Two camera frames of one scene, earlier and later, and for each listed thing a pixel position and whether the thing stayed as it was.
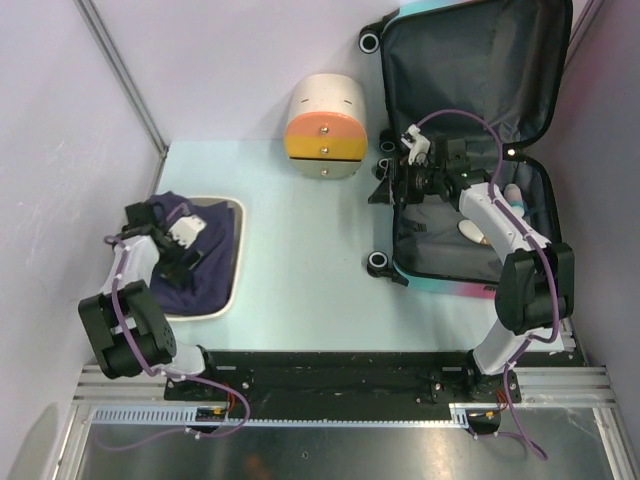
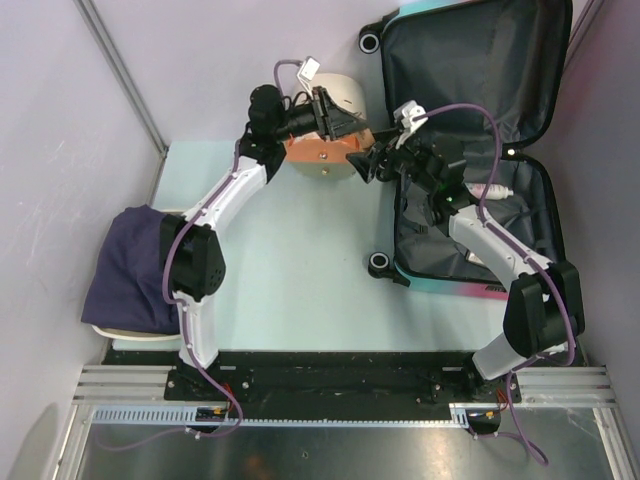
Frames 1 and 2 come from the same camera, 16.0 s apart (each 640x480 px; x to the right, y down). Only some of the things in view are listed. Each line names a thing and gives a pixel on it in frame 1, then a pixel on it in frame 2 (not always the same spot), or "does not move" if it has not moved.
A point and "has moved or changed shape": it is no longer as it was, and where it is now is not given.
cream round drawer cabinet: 326,133 does not move
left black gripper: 174,271 to 327,111
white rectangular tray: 239,253 has moved or changed shape
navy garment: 211,287 has moved or changed shape
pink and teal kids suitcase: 488,73 does not move
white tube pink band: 513,194 has moved or changed shape
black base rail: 346,379 does not move
